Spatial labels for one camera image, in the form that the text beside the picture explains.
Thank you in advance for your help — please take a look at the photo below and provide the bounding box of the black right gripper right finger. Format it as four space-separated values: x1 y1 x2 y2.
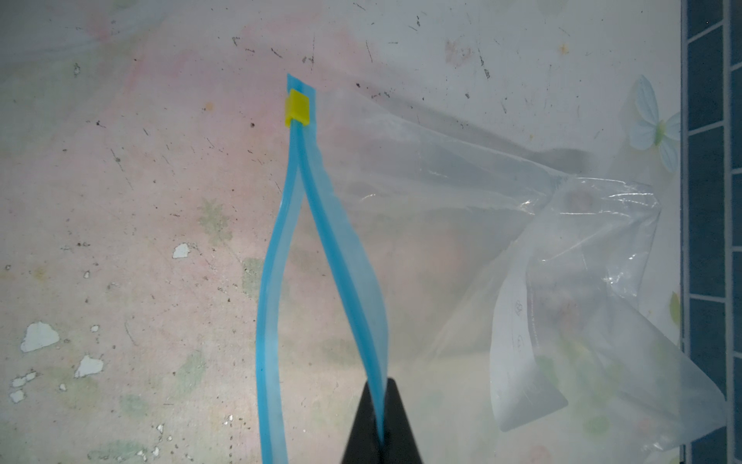
382 378 422 464

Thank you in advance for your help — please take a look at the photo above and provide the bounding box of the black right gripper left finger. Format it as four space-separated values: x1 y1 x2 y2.
340 384 383 464

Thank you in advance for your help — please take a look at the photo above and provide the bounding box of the clear zip top bag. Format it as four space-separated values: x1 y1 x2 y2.
255 77 726 463

